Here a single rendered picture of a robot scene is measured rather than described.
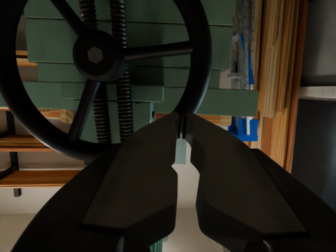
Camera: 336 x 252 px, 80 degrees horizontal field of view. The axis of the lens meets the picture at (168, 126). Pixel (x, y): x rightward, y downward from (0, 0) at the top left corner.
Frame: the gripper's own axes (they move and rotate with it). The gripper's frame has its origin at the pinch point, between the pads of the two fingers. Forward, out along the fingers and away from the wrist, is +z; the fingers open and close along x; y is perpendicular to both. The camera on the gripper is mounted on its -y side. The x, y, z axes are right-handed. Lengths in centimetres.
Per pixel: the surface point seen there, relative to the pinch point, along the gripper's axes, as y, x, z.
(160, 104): 13.0, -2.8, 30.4
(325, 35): 8, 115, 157
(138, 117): 11.2, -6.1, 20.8
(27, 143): 134, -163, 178
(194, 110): 5.8, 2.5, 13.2
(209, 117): 23, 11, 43
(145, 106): 9.5, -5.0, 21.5
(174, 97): 11.4, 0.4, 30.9
